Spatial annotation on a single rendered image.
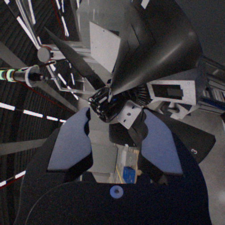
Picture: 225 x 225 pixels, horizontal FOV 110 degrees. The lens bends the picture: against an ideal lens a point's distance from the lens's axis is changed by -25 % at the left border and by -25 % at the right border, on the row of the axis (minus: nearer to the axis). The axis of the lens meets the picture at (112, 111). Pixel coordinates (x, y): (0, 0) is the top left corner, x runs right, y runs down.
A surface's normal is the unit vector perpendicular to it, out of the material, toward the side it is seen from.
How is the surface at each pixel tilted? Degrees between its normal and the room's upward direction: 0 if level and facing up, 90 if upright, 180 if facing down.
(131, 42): 16
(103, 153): 90
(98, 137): 90
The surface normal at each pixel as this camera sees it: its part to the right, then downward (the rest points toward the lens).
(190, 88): -0.72, 0.61
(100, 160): 0.09, -0.18
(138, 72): -0.92, 0.11
